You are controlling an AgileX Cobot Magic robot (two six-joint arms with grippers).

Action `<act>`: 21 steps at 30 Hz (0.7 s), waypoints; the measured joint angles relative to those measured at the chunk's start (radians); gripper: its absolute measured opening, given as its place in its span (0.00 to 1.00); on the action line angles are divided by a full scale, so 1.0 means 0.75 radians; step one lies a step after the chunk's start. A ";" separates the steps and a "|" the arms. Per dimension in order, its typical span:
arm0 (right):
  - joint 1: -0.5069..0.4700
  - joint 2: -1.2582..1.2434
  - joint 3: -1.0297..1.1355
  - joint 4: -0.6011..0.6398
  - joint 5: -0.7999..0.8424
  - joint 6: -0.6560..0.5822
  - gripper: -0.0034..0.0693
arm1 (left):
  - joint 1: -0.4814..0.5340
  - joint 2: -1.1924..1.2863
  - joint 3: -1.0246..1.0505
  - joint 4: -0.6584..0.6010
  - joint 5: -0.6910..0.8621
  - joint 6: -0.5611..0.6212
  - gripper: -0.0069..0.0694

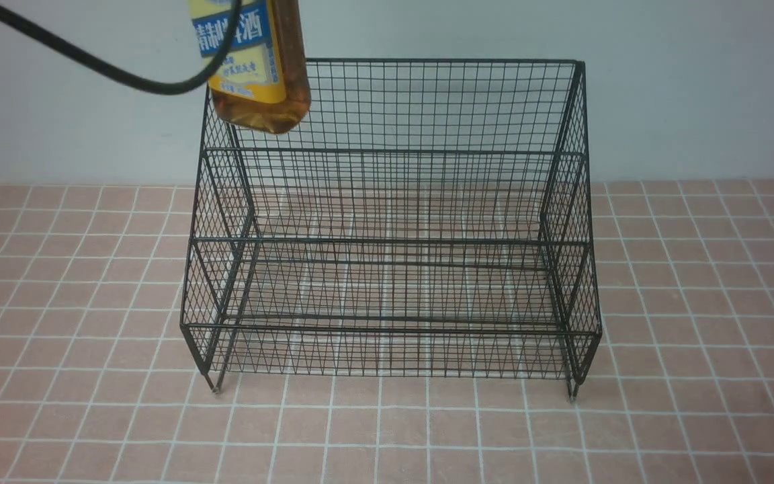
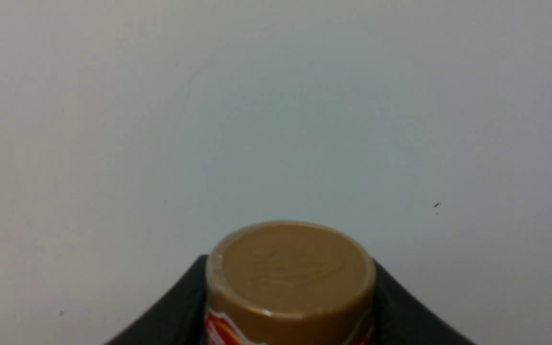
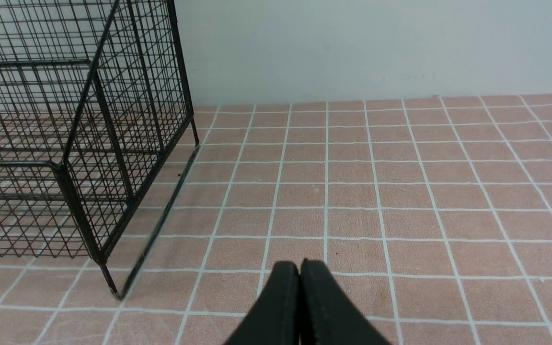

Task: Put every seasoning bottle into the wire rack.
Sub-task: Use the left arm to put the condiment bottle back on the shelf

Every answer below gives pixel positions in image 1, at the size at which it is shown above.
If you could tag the amber seasoning bottle yellow label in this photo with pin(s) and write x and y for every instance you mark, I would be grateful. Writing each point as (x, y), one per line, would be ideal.
(262, 83)

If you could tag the black wire mesh shelf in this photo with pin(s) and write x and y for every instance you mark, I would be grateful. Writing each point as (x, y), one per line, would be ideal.
(427, 218)

